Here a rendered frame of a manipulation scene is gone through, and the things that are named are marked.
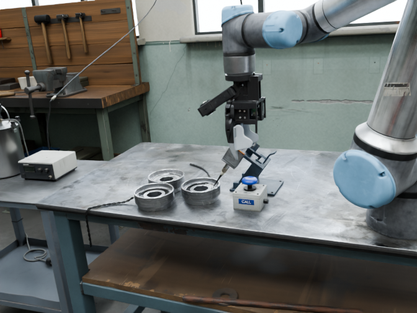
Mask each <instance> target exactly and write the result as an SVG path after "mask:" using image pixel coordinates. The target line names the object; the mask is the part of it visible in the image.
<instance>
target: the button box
mask: <svg viewBox="0 0 417 313"><path fill-rule="evenodd" d="M252 186H253V187H252V188H248V185H245V184H243V183H241V184H240V185H239V186H238V187H237V188H236V189H235V191H234V192H233V209H235V210H242V211H253V212H261V210H262V209H263V207H264V205H265V204H268V202H269V200H268V199H267V185H265V184H254V185H252Z"/></svg>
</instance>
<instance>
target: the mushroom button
mask: <svg viewBox="0 0 417 313"><path fill-rule="evenodd" d="M241 181H242V183H243V184H245V185H248V188H252V187H253V186H252V185H254V184H256V183H257V182H258V179H257V178H256V177H253V176H247V177H244V178H243V179H242V180H241Z"/></svg>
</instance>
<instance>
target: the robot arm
mask: <svg viewBox="0 0 417 313"><path fill-rule="evenodd" d="M395 1H397V0H319V1H317V2H315V3H313V4H312V5H310V6H308V7H306V8H304V9H299V10H291V11H285V10H280V11H274V12H261V13H254V9H253V6H252V5H250V4H244V5H235V6H225V7H224V8H223V9H222V23H221V28H222V42H223V67H224V73H226V75H225V80H226V81H233V85H231V86H230V87H229V88H227V89H226V90H224V91H223V92H221V93H220V94H219V95H217V96H215V97H214V98H213V99H211V100H207V101H204V102H203V103H202V104H201V105H200V107H199V108H198V109H197V110H198V111H199V113H200V115H201V116H202V117H204V116H208V115H210V114H213V112H214V111H216V108H217V107H219V106H221V105H222V104H223V103H225V102H226V105H225V132H226V138H227V142H228V144H229V148H230V150H231V153H232V155H233V156H234V158H235V160H238V150H243V149H246V148H250V147H252V145H253V143H254V142H257V141H258V140H259V136H258V134H256V133H254V132H252V131H251V130H250V126H249V125H251V124H255V125H257V124H258V121H259V120H260V121H262V120H264V118H266V97H261V80H263V77H262V74H255V73H254V72H255V71H256V62H255V48H275V49H285V48H291V47H294V46H295V45H296V44H301V43H313V42H318V41H320V40H323V39H325V38H326V37H327V36H328V35H329V34H330V33H331V32H333V31H335V30H337V29H339V28H342V27H344V26H345V25H348V24H350V23H351V22H354V21H355V20H358V19H360V18H362V17H364V16H366V15H368V14H370V13H372V12H374V11H377V10H379V9H381V8H383V7H385V6H387V5H389V4H391V3H393V2H395ZM333 178H334V182H335V184H336V185H337V187H338V188H339V192H340V193H341V194H342V195H343V196H344V197H345V198H346V199H347V200H348V201H349V202H351V203H352V204H354V205H356V206H358V207H361V208H364V209H367V211H366V223H367V225H368V226H369V227H370V228H371V229H372V230H374V231H376V232H378V233H380V234H382V235H385V236H388V237H391V238H397V239H402V240H417V0H407V2H406V6H405V9H404V11H403V15H402V17H401V21H400V24H399V26H398V30H397V33H396V36H395V39H394V41H393V45H392V48H391V51H390V54H389V56H388V60H387V63H386V65H385V69H384V71H383V75H382V78H381V80H380V84H379V87H378V90H377V93H376V95H375V99H374V102H373V105H372V109H371V111H370V114H369V118H368V120H367V122H365V123H363V124H361V125H358V126H357V127H356V130H355V132H354V136H353V138H352V142H351V145H350V147H349V150H348V151H345V152H344V153H342V154H341V155H340V156H339V157H338V159H337V160H336V161H335V164H334V167H333Z"/></svg>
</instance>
